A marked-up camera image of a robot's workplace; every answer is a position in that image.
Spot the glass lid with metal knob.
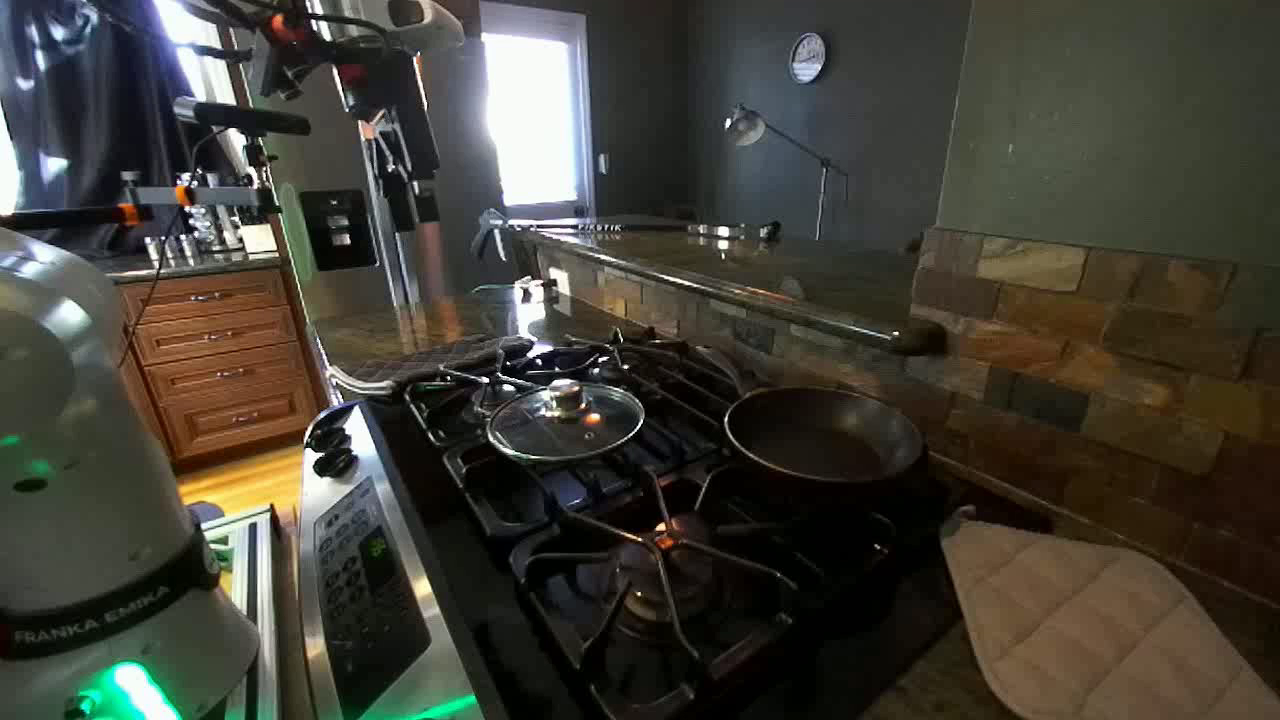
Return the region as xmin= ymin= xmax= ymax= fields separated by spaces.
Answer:
xmin=488 ymin=381 xmax=643 ymax=466

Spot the black frying pan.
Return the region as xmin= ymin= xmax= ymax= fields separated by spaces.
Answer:
xmin=722 ymin=390 xmax=925 ymax=483

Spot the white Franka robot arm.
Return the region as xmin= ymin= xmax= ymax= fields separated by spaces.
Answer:
xmin=0 ymin=232 xmax=257 ymax=720

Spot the black gas stove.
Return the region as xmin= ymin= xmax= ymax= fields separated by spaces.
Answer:
xmin=298 ymin=342 xmax=955 ymax=720

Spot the silver desk lamp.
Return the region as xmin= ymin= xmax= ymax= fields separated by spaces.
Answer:
xmin=720 ymin=104 xmax=836 ymax=241

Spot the stainless steel refrigerator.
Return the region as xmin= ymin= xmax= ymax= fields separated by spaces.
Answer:
xmin=231 ymin=0 xmax=502 ymax=304

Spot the bright window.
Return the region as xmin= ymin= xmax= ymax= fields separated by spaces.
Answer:
xmin=480 ymin=4 xmax=591 ymax=212

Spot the wooden drawer cabinet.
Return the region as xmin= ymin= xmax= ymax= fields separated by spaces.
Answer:
xmin=120 ymin=265 xmax=320 ymax=466

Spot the beige quilted pot holder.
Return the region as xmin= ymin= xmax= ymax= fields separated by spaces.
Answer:
xmin=940 ymin=520 xmax=1280 ymax=720

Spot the round wall clock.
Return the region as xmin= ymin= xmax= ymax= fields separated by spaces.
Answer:
xmin=787 ymin=32 xmax=827 ymax=85

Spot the black camera on tripod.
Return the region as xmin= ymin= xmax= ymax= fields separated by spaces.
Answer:
xmin=108 ymin=98 xmax=312 ymax=228

